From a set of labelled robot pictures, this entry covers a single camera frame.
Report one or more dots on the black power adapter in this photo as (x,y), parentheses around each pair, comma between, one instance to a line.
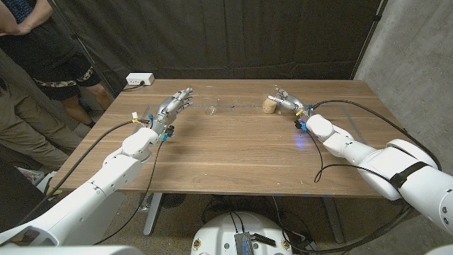
(311,248)

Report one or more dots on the white power strip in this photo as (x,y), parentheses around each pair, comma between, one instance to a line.
(139,78)

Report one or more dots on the round black floor fan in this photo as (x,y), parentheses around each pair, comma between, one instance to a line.
(173,200)

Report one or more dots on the person in black shorts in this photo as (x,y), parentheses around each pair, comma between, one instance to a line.
(46,46)

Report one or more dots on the clear cup with brown sugar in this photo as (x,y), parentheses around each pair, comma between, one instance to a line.
(269,105)

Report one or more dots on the grey table leg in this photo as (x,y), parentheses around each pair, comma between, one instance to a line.
(334,221)

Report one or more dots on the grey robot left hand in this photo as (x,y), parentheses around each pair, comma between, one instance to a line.
(170,108)

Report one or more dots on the grey finned module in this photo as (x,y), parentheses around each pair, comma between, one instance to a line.
(244,244)

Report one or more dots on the person in khaki trousers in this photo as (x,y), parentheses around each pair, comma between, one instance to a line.
(21,120)

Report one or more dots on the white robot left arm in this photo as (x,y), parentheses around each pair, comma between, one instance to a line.
(117,170)

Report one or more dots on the white table leg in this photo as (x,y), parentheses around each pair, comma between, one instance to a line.
(153,216)

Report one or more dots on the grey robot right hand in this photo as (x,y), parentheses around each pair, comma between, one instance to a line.
(293,103)

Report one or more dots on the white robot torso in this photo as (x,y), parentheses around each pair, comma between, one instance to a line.
(219,233)

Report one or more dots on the black backdrop curtain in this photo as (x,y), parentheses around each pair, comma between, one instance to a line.
(230,35)

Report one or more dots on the clear plastic cup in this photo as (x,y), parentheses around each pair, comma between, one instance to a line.
(211,110)

